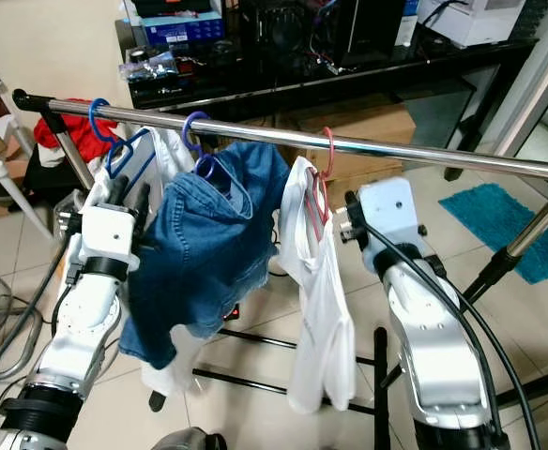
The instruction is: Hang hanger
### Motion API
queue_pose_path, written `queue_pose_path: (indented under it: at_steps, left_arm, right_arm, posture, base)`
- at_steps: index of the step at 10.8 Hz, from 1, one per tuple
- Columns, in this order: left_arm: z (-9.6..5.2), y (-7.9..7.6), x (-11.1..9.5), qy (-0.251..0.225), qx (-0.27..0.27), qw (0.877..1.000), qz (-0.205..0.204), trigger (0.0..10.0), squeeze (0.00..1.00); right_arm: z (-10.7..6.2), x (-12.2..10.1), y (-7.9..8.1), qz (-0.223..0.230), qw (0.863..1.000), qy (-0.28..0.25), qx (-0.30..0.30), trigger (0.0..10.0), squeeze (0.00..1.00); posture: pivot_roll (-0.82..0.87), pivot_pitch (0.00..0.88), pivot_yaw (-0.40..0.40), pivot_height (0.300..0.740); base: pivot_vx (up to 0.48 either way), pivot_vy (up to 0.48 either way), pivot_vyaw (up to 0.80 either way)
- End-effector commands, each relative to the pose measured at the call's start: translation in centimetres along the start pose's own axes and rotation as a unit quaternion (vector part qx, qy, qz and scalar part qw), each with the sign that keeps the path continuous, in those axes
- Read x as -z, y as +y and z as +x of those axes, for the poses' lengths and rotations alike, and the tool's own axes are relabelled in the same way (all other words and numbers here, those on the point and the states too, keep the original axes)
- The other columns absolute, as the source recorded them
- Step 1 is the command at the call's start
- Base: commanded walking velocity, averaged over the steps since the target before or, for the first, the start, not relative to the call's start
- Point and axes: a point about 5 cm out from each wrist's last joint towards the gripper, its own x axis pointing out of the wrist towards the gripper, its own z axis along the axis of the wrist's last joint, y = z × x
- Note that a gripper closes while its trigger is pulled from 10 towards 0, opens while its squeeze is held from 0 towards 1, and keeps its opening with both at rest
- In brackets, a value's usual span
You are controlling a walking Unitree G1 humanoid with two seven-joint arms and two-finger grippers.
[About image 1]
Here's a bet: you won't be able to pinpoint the red plastic hanger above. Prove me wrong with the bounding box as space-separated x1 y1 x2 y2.
300 126 338 247

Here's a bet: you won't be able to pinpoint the blue plastic hanger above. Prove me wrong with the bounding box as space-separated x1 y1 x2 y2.
86 97 155 181

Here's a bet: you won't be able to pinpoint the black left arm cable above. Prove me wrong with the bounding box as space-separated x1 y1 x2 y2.
0 265 76 385

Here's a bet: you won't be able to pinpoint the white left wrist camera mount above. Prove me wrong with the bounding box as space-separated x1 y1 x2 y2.
79 204 136 265

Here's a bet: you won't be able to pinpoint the white cardboard box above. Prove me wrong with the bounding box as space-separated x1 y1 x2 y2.
417 0 526 48

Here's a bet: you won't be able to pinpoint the blue cardboard box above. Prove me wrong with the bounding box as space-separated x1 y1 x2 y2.
141 17 223 48

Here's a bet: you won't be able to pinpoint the red crumpled cloth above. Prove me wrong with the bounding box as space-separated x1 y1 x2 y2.
33 111 125 162

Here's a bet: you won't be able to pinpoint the teal floor mat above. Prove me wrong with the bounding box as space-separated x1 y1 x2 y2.
438 183 548 285

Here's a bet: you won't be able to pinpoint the chrome and black clothes rack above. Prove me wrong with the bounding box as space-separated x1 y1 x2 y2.
12 89 548 450

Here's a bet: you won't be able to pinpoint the white t-shirt black print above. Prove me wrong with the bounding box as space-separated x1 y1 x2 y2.
276 156 359 415

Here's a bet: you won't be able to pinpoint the black desk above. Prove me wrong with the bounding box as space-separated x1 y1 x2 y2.
114 19 542 179

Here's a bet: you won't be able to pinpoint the grey left robot leg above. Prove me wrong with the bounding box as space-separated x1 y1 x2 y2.
150 427 228 450

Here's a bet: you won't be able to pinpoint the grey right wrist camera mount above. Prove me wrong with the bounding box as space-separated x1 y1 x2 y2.
358 178 423 256

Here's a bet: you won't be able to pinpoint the blue denim shorts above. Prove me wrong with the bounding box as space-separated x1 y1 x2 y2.
119 141 292 368

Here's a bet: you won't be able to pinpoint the black computer case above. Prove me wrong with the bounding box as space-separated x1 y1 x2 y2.
312 0 406 68

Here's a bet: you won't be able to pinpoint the white and blue bottle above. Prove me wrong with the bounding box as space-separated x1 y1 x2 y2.
398 0 419 48

